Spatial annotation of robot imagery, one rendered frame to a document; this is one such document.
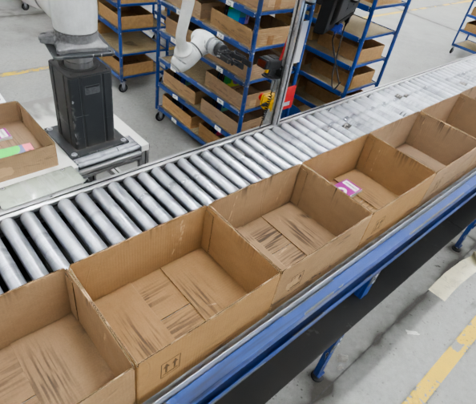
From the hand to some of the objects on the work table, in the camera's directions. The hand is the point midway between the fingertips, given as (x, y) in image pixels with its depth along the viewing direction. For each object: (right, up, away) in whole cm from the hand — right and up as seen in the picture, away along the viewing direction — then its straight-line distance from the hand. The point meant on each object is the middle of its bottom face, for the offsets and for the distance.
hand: (243, 63), depth 218 cm
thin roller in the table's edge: (-58, -52, -41) cm, 88 cm away
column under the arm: (-69, -44, -36) cm, 89 cm away
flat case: (-89, -56, -58) cm, 121 cm away
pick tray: (-96, -52, -52) cm, 121 cm away
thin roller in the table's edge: (-57, -54, -42) cm, 89 cm away
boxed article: (-104, -47, -49) cm, 124 cm away
